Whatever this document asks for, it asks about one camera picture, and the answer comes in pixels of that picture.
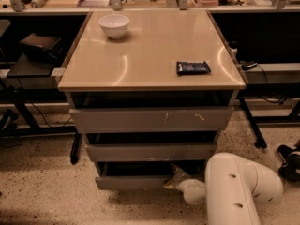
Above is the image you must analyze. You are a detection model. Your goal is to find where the black table leg right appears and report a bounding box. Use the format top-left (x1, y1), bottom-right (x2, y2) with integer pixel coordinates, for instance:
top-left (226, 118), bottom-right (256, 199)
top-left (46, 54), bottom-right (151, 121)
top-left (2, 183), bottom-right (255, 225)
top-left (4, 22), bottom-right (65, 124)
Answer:
top-left (239, 97), bottom-right (267, 148)

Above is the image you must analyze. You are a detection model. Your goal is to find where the grey drawer cabinet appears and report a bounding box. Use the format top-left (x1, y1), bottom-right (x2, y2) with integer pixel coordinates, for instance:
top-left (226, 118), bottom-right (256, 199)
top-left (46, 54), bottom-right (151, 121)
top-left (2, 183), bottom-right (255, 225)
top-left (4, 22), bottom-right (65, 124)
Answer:
top-left (57, 9), bottom-right (247, 187)

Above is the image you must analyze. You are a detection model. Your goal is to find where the black power adapter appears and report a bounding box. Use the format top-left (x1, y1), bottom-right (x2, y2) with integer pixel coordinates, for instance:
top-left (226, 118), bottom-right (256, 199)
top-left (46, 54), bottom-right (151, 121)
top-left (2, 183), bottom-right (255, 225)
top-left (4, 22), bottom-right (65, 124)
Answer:
top-left (241, 61), bottom-right (258, 70)

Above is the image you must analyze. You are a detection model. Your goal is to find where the black sneaker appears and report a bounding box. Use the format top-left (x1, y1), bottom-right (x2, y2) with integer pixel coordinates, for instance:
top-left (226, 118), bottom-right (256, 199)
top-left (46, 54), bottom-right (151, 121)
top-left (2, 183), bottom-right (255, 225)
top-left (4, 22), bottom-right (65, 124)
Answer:
top-left (277, 144), bottom-right (300, 182)

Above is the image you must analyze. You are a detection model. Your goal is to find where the grey top drawer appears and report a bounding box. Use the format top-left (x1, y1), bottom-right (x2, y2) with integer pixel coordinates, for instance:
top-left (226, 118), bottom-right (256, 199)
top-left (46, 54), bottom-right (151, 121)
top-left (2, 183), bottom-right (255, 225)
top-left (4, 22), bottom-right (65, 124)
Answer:
top-left (69, 106), bottom-right (233, 133)

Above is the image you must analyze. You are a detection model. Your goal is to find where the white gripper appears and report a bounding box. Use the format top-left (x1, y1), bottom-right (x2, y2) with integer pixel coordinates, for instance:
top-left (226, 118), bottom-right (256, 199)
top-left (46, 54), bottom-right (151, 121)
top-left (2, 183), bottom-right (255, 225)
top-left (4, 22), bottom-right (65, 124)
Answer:
top-left (163, 163), bottom-right (205, 205)

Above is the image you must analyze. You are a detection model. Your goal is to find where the grey drawer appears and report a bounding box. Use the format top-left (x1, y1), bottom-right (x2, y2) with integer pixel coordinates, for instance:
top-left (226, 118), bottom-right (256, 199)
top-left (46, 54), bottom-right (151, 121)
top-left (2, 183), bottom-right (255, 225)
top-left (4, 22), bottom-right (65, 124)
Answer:
top-left (69, 106), bottom-right (233, 133)
top-left (85, 142), bottom-right (218, 162)
top-left (96, 160), bottom-right (205, 189)

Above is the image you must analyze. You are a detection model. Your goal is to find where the black table leg left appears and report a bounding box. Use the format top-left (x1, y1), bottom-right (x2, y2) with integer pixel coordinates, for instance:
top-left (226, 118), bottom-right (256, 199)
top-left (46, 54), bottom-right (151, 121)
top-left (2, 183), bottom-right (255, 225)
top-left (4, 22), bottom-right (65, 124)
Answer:
top-left (70, 133), bottom-right (82, 165)

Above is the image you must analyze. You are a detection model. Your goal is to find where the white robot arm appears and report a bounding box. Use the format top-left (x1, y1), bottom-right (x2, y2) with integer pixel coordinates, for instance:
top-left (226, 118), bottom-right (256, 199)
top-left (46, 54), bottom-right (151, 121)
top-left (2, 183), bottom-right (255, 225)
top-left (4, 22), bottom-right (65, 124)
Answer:
top-left (164, 153), bottom-right (283, 225)

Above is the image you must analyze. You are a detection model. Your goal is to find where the white ceramic bowl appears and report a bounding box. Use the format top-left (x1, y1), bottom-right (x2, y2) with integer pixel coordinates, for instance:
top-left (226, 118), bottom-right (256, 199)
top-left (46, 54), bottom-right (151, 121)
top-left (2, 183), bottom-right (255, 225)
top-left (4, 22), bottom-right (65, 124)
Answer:
top-left (98, 14), bottom-right (129, 39)

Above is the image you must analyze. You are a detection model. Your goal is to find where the grey middle drawer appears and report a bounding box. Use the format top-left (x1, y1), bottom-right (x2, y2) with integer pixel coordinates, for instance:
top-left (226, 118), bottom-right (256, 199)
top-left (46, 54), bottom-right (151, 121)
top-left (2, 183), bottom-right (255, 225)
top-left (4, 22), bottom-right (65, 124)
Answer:
top-left (85, 142), bottom-right (218, 162)

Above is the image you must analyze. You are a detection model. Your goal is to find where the black table leg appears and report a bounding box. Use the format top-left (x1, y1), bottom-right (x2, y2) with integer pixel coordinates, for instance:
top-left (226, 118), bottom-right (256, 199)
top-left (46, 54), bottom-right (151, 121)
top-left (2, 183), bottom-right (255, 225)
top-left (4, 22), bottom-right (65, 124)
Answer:
top-left (70, 133), bottom-right (82, 165)
top-left (239, 97), bottom-right (267, 148)

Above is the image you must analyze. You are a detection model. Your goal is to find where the dark blue snack packet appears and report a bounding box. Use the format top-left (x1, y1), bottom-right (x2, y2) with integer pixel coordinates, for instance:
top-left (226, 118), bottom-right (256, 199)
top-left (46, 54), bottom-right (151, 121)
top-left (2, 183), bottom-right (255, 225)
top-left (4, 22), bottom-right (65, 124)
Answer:
top-left (176, 61), bottom-right (211, 75)

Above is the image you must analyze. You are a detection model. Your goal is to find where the grey bottom drawer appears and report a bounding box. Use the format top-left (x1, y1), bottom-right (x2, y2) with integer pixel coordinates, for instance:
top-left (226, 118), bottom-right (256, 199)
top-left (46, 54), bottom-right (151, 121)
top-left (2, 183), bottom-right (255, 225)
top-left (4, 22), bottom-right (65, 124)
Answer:
top-left (96, 160), bottom-right (205, 189)

